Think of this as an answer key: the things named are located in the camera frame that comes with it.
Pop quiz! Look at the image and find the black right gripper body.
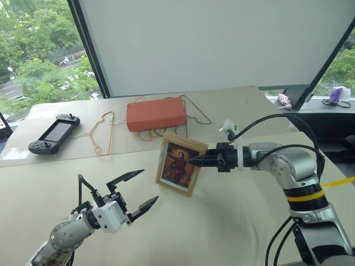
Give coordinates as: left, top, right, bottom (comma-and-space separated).
215, 142, 240, 173

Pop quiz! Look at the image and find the red rectangular box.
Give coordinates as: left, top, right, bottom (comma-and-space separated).
126, 96, 187, 132

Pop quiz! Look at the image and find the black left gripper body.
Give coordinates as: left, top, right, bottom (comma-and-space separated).
93, 190, 131, 223

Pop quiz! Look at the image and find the pink small object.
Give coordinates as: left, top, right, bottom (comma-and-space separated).
277, 94, 293, 110

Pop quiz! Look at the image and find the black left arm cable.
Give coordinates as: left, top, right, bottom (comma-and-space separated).
77, 173, 99, 213

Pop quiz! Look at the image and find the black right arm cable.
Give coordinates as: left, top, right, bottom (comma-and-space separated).
227, 113, 326, 182

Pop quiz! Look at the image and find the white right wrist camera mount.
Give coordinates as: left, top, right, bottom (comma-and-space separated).
218, 119, 245, 171

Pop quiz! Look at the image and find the purple item in plastic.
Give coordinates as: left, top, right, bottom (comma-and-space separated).
329, 86, 352, 104

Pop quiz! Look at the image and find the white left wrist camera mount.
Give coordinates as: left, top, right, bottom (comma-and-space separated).
91, 200, 131, 234

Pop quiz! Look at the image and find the olive wire hanger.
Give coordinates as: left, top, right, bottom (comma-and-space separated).
177, 95, 212, 137

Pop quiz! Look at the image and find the yellow tape strip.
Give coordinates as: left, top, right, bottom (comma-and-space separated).
321, 177, 355, 190

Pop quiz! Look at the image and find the brown cardboard sheet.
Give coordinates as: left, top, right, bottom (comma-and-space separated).
0, 85, 302, 168

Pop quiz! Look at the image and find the white panel with black frame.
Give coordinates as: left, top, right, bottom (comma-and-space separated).
67, 0, 355, 99

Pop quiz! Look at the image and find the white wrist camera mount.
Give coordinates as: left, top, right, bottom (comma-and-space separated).
218, 119, 245, 171
91, 200, 131, 234

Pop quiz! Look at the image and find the black handheld game console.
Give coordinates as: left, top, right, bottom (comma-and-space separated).
28, 113, 81, 155

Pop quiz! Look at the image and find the wooden picture frame with portrait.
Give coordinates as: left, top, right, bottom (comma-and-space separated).
155, 132, 209, 198

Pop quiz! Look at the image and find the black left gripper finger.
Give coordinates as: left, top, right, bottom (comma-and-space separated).
128, 195, 160, 223
106, 169, 146, 196

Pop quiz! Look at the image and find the thin black body cable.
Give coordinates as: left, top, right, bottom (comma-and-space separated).
264, 214, 300, 266

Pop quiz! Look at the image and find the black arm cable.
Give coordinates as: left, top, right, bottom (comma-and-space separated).
227, 113, 326, 182
77, 173, 99, 213

